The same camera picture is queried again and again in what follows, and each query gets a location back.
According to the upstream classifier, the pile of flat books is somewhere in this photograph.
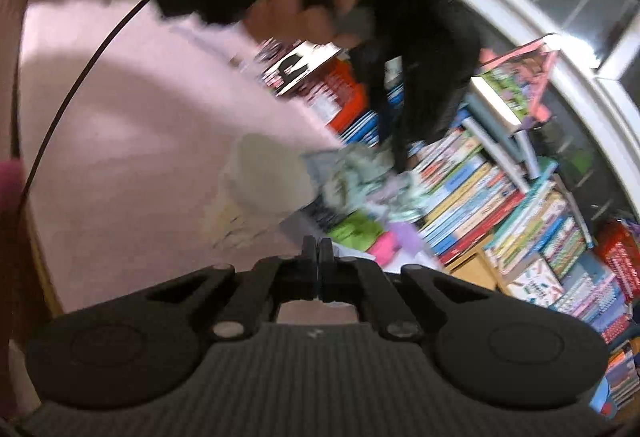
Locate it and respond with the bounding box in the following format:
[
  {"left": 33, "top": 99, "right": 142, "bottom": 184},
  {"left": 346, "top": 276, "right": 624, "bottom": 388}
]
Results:
[{"left": 459, "top": 77, "right": 560, "bottom": 195}]

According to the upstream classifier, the white patterned box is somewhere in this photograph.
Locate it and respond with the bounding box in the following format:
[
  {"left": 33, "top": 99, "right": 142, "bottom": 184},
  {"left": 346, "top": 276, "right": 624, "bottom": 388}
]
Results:
[{"left": 504, "top": 256, "right": 567, "bottom": 309}]

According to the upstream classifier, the red basket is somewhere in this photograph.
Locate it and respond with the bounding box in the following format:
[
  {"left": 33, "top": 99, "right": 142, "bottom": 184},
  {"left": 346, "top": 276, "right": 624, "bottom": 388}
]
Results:
[{"left": 594, "top": 218, "right": 640, "bottom": 304}]

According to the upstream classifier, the paper cup with grey tape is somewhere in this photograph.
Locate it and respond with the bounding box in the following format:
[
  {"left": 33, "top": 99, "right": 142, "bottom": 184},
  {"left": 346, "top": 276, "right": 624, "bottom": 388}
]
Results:
[{"left": 204, "top": 132, "right": 327, "bottom": 250}]

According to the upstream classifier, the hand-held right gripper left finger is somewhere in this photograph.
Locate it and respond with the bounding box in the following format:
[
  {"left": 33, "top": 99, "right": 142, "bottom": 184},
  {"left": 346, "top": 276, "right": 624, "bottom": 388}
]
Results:
[{"left": 145, "top": 236, "right": 320, "bottom": 342}]

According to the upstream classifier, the smartphone on stand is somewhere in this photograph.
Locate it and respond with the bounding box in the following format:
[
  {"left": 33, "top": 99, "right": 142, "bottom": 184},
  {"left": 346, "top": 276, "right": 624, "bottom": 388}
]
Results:
[{"left": 257, "top": 38, "right": 347, "bottom": 99}]

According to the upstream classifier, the triangular pink toy box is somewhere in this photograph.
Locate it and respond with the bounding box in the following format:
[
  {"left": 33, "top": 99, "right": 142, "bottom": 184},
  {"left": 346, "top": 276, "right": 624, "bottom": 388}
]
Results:
[{"left": 471, "top": 34, "right": 562, "bottom": 124}]

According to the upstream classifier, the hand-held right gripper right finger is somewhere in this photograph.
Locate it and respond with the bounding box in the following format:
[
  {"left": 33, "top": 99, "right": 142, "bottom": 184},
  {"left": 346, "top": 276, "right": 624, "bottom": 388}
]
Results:
[{"left": 319, "top": 237, "right": 494, "bottom": 342}]

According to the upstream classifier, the row of small children's books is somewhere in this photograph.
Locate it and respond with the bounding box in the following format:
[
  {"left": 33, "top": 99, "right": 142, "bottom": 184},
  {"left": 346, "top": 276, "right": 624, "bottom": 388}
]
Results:
[{"left": 549, "top": 262, "right": 640, "bottom": 419}]

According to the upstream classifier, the row of tall children's books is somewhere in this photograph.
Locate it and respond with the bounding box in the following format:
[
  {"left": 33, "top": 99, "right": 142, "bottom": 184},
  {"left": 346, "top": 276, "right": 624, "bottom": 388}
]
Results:
[{"left": 339, "top": 82, "right": 597, "bottom": 279}]

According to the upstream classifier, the green knitted cloth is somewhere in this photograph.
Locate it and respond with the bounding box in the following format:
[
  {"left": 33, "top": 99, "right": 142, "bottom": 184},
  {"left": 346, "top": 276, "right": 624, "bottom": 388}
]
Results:
[{"left": 302, "top": 144, "right": 427, "bottom": 224}]

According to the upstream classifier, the thin black cable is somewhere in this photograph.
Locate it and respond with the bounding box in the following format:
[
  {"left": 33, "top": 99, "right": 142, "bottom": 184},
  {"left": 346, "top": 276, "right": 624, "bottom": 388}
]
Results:
[{"left": 19, "top": 0, "right": 156, "bottom": 220}]

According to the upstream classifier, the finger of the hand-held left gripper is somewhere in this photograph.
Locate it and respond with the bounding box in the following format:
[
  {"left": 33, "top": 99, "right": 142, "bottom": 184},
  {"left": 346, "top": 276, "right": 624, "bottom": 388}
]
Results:
[
  {"left": 351, "top": 44, "right": 397, "bottom": 144},
  {"left": 391, "top": 44, "right": 482, "bottom": 171}
]

